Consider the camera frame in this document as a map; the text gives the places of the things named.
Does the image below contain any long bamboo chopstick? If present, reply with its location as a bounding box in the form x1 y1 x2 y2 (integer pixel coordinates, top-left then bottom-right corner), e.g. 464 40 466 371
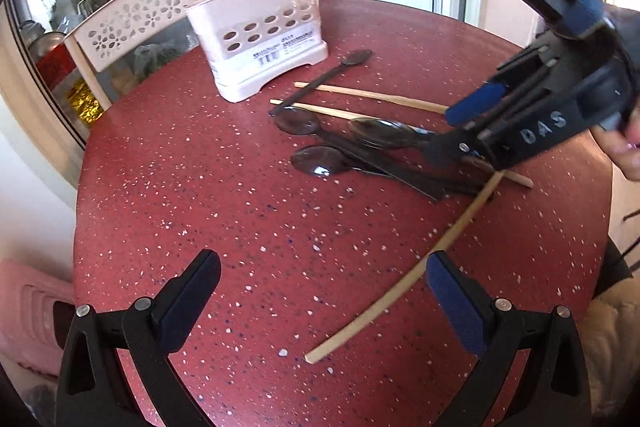
304 171 504 364

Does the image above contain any dark translucent spoon two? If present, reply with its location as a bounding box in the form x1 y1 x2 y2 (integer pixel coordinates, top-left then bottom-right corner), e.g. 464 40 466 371
348 117 435 150

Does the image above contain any small dark plastic spoon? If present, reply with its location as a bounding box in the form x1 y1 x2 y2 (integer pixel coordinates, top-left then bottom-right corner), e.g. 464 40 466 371
269 49 373 117

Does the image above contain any dark translucent spoon three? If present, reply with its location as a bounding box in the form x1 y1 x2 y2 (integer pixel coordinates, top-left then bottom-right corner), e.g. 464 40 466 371
290 145 390 178

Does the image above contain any dark translucent spoon one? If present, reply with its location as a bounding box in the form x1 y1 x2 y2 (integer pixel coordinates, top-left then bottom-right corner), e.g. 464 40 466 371
270 107 445 200

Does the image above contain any person's right hand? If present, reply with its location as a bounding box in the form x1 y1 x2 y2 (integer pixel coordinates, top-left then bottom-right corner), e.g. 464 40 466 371
590 104 640 182

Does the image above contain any pink stool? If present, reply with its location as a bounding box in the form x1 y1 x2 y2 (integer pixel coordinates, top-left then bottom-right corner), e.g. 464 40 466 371
0 259 74 377

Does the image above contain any pink utensil holder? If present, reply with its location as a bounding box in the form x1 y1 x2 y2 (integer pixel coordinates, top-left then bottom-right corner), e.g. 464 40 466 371
186 0 329 103

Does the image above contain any steel bowl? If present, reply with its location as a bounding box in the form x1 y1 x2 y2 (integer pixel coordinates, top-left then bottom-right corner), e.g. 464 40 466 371
28 31 65 63

